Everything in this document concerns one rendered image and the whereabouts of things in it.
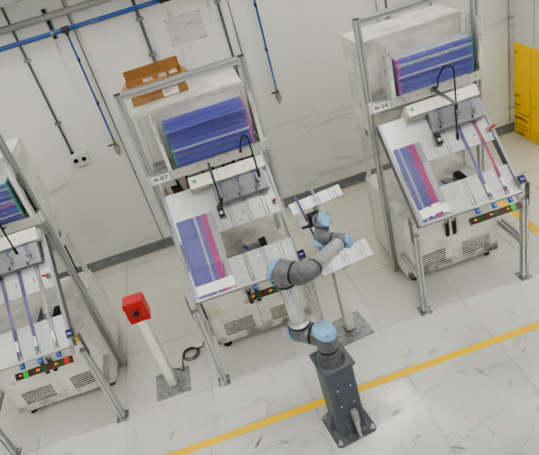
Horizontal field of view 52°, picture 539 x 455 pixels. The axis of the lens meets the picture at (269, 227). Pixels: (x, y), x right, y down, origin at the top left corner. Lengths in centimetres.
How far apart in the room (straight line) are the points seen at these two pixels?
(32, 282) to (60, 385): 87
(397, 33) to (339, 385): 215
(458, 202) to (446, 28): 111
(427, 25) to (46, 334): 300
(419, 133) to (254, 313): 164
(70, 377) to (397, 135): 273
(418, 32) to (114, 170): 278
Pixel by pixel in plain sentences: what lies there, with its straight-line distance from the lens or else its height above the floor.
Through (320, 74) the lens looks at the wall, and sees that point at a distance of 504.
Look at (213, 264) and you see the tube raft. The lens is 340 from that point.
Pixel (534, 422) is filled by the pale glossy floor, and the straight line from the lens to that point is 342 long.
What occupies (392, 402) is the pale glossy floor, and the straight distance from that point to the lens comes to 349.
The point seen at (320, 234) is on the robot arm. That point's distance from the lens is 294.
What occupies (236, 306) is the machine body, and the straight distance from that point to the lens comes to 384.
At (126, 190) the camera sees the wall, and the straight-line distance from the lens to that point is 514.
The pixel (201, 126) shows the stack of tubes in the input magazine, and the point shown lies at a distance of 334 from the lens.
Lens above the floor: 273
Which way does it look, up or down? 32 degrees down
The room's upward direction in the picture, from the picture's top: 17 degrees counter-clockwise
